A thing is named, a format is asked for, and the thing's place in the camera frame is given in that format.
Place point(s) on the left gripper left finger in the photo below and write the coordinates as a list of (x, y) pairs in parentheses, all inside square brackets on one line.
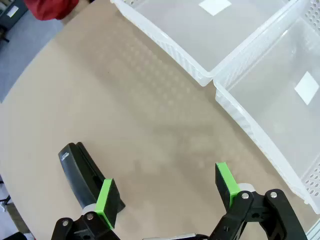
[(110, 200)]

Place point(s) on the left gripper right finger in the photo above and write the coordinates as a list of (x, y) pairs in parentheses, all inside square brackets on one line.
[(222, 185)]

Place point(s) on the black stapler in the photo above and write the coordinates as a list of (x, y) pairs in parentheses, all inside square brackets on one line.
[(75, 170)]

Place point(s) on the translucent white plastic basket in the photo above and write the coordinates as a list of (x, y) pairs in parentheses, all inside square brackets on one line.
[(175, 25), (275, 112)]

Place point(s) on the white square sticker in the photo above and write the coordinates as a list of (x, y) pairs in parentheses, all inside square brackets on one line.
[(307, 88), (215, 6)]

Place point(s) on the person's red jacket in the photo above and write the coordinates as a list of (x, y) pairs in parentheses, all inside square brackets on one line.
[(50, 10)]

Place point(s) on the dark grey cabinet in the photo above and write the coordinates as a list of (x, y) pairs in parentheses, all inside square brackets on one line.
[(15, 20)]

